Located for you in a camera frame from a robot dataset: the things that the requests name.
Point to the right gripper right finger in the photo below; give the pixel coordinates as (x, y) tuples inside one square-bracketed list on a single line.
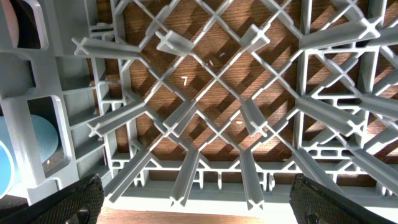
[(314, 203)]

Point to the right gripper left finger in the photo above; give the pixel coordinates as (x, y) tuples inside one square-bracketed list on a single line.
[(80, 202)]

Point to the light blue cup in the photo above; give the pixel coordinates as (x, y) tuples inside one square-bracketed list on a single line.
[(47, 140)]

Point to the pink bowl with scraps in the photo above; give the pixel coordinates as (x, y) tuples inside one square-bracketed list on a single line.
[(12, 22)]

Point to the grey dishwasher rack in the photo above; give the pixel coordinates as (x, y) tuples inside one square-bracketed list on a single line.
[(206, 106)]

